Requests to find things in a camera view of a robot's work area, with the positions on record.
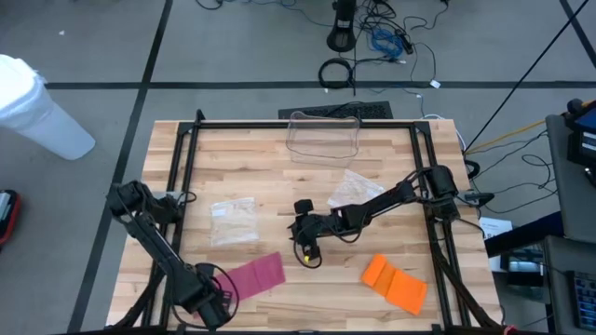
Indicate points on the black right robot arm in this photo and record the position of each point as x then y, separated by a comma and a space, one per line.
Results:
382, 201

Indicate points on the black device with blue screen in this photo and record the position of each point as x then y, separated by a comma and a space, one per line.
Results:
582, 139

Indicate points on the red and black case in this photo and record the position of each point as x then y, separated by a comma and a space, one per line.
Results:
5, 209

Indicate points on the pink bandage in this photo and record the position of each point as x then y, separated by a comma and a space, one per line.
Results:
256, 277

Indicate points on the white paper sheet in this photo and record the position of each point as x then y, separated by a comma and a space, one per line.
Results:
496, 227

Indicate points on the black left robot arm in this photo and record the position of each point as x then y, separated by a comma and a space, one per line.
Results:
158, 242

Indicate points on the small white tag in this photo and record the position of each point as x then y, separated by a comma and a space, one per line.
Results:
435, 84

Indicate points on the dark blue panel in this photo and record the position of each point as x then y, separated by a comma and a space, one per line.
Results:
526, 232

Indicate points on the black keypad device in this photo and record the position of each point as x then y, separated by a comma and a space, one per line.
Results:
584, 298

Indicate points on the orange bandage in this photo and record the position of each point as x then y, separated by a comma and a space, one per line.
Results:
400, 288

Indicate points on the black and silver device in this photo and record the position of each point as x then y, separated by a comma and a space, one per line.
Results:
521, 266

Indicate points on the black slanted pole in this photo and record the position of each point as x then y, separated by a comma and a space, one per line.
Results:
526, 76

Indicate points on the white trash bin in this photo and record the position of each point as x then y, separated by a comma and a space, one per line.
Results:
37, 116

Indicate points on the black keyboard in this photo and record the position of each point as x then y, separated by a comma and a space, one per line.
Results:
372, 111

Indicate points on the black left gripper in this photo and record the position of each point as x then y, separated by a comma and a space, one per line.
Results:
209, 304

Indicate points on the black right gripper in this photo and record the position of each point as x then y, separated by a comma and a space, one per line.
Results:
321, 225

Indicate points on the clear plastic bag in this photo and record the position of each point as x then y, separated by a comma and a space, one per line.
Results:
354, 188

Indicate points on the clear bag with white label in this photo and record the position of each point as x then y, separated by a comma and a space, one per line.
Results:
233, 223

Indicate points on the black floor stand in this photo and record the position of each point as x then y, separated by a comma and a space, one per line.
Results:
341, 39

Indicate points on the clear plastic container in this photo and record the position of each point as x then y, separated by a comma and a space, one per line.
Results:
321, 139

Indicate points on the grey cabinet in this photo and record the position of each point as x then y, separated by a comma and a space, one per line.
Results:
561, 186
556, 279

